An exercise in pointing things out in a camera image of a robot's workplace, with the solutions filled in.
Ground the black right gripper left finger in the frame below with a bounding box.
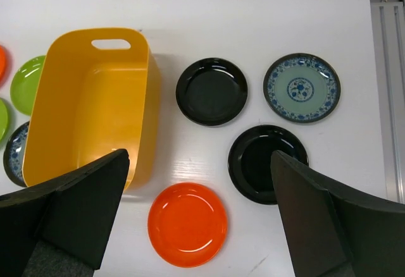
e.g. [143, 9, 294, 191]
[1, 149, 130, 276]

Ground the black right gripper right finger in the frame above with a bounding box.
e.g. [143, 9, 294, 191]
[271, 151, 404, 276]

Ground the black plate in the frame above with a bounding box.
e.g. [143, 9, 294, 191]
[175, 58, 248, 126]
[228, 125, 309, 205]

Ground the green plate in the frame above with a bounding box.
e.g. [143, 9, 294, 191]
[10, 55, 46, 116]
[0, 99, 9, 141]

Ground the yellow plastic bin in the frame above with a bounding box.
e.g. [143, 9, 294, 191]
[22, 28, 161, 189]

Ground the blue floral plate left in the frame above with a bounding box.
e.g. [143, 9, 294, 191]
[3, 121, 30, 187]

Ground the blue floral plate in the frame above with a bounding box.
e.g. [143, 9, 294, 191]
[3, 121, 30, 187]
[263, 53, 341, 123]

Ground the orange plate front right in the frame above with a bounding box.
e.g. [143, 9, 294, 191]
[147, 182, 228, 268]

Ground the orange plate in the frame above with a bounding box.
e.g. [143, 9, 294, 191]
[147, 182, 228, 268]
[0, 46, 8, 85]

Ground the blue floral plate right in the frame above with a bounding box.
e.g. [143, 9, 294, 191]
[263, 53, 341, 123]

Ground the orange plate back left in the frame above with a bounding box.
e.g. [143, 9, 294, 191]
[0, 46, 8, 85]

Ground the aluminium rail right side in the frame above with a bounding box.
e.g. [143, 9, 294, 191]
[370, 0, 404, 203]

